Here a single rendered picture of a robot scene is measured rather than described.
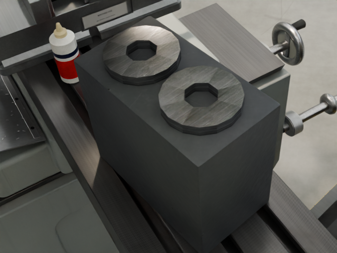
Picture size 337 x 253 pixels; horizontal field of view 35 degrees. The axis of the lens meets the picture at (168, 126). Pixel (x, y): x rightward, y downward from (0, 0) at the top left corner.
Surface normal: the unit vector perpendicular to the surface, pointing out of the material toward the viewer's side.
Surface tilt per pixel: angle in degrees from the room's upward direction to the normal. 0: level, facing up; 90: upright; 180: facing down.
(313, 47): 0
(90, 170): 0
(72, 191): 90
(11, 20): 0
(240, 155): 90
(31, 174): 90
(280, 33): 90
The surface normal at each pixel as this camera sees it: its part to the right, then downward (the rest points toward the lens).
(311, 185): -0.07, -0.65
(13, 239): 0.50, 0.63
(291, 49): -0.86, 0.42
